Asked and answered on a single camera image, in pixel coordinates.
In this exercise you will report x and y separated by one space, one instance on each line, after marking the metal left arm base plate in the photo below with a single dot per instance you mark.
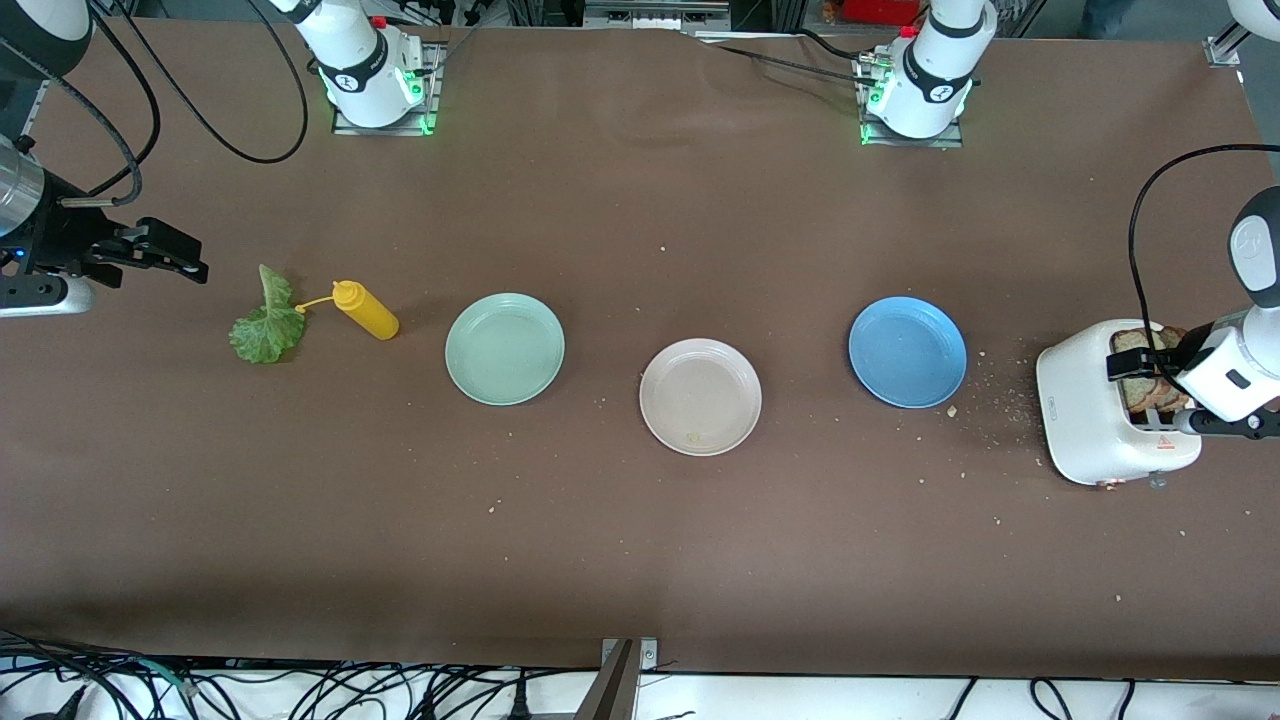
868 130

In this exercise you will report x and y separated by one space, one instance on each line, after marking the yellow mustard squeeze bottle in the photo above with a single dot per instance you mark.
368 312

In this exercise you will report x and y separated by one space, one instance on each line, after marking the light green plate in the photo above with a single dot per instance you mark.
505 349

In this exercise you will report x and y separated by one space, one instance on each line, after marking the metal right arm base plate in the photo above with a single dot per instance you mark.
432 100

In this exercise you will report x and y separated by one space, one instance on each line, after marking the small metal table bracket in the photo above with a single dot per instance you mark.
648 655

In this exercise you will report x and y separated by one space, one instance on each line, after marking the white toaster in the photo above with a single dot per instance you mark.
1075 420

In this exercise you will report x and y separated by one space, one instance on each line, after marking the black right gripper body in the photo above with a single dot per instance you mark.
60 244

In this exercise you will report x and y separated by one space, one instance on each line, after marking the beige plate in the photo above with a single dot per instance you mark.
700 397

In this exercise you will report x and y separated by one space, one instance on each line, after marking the black power plug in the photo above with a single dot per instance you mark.
519 705

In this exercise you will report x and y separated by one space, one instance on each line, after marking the red box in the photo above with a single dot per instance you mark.
880 10

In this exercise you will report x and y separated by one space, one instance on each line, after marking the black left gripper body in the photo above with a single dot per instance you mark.
1190 347

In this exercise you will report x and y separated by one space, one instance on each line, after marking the blue plate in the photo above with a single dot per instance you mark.
907 352

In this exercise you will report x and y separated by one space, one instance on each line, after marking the aluminium frame profile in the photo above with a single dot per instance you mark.
1225 48

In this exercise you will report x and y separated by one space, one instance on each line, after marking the metal frame rail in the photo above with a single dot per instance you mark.
655 12

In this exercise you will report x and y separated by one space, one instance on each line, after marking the grey metal beam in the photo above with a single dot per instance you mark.
610 690

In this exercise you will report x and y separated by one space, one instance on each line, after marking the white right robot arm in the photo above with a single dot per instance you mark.
360 70

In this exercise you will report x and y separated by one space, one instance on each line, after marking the brown bread slice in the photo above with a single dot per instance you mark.
1135 395
1172 402

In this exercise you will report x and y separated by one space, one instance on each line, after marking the green lettuce leaf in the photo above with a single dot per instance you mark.
268 335

